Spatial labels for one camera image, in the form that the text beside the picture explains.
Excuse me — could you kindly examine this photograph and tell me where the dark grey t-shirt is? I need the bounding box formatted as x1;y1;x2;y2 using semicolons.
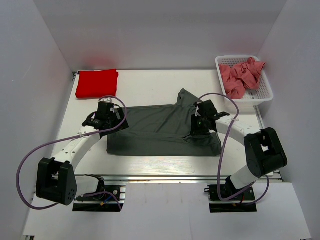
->
107;89;222;157

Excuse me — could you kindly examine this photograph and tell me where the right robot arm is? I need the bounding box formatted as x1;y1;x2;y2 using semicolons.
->
191;112;288;200

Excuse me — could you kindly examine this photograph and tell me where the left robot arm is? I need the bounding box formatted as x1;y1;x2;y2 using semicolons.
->
35;107;129;206

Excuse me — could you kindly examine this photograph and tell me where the folded red t-shirt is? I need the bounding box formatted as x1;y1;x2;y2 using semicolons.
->
75;69;119;99

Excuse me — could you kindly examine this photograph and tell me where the crumpled pink t-shirt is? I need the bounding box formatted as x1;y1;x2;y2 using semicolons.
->
219;57;266;100

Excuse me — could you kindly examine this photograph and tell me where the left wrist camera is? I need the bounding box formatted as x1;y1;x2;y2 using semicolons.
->
95;101;115;121

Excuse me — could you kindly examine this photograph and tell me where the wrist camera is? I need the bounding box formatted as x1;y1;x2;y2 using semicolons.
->
195;100;218;117
95;101;115;121

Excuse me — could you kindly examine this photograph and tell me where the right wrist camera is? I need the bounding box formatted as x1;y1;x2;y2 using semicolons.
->
195;100;218;117

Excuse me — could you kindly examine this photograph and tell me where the aluminium table rail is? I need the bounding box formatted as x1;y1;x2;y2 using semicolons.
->
74;173;282;185

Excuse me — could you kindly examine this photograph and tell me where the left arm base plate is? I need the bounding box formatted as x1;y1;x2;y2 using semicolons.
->
72;184;126;213

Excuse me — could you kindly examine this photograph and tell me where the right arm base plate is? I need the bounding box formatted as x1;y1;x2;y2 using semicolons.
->
203;184;257;213

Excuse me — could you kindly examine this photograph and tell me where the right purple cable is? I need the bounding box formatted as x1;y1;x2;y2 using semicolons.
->
194;92;271;206

